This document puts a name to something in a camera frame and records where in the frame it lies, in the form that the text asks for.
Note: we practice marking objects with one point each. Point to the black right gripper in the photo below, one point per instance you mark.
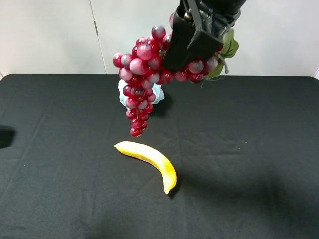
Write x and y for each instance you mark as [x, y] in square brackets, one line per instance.
[198, 31]

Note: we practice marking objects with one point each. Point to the red grape bunch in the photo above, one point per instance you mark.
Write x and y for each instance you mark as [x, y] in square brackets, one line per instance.
[143, 67]

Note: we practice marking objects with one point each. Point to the light blue bath pouf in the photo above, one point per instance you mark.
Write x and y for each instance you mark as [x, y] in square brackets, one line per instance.
[157, 90]

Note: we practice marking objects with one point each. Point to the yellow banana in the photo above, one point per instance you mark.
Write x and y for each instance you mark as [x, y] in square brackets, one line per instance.
[153, 157]

